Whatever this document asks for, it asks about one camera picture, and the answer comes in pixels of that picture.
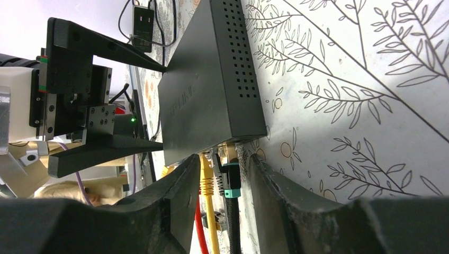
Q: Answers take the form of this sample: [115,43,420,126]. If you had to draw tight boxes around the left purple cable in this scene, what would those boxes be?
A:
[56,142,95,207]

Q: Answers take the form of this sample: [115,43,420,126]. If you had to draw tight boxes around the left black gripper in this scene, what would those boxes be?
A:
[29,17,166,178]

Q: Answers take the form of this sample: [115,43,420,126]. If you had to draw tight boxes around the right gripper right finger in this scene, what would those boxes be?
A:
[249,154,448,253]

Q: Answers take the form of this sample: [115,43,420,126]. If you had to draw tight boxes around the yellow ethernet cable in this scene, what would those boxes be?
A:
[198,154,221,254]

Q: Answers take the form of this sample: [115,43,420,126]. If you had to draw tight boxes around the black network switch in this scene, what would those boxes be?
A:
[158,1,267,165]

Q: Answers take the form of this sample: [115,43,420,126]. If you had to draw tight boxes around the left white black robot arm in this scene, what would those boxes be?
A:
[1,17,166,178]

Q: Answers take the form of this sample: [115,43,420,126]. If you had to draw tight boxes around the black power adapter with cord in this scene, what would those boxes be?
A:
[118,0,178,141]

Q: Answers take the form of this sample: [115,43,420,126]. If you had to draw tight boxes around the floral patterned table mat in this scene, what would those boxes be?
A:
[137,0,449,254]

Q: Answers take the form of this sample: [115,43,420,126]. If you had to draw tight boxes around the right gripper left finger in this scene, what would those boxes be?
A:
[1,154,200,253]

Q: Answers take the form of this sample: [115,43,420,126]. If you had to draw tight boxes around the black ethernet cable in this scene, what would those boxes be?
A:
[211,147,243,254]

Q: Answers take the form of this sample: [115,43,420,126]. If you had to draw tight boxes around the red ethernet cable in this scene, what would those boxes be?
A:
[195,196,210,254]

